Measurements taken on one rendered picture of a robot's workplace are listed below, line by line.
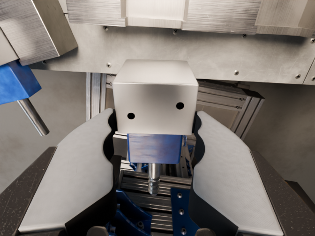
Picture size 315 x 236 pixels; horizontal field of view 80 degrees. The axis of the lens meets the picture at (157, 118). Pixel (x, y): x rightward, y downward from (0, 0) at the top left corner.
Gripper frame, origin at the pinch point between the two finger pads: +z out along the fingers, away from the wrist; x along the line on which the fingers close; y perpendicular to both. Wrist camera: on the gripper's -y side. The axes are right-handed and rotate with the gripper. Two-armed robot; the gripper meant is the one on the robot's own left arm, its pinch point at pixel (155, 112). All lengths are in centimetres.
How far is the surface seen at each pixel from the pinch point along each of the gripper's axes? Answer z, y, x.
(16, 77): 8.2, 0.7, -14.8
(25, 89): 8.3, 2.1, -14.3
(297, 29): 7.5, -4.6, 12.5
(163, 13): 8.7, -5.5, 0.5
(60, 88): 95, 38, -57
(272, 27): 7.5, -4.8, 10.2
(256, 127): 95, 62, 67
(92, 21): 6.1, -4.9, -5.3
